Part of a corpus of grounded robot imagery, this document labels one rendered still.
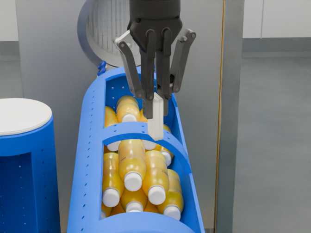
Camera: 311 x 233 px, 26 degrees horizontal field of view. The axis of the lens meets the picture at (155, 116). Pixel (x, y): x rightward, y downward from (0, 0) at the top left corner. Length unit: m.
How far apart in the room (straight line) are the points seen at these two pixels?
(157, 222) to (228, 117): 1.06
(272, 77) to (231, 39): 3.41
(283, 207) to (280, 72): 2.17
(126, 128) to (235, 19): 0.70
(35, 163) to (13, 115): 0.17
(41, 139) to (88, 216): 0.85
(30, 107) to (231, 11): 0.71
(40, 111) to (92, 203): 0.91
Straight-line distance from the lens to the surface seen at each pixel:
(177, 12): 0.98
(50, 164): 2.18
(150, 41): 0.99
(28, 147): 2.09
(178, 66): 1.03
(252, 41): 6.05
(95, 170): 1.43
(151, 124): 1.06
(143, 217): 1.21
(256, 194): 3.79
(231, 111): 2.22
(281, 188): 3.87
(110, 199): 1.55
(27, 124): 2.09
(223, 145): 2.27
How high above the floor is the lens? 1.88
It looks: 23 degrees down
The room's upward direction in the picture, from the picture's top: straight up
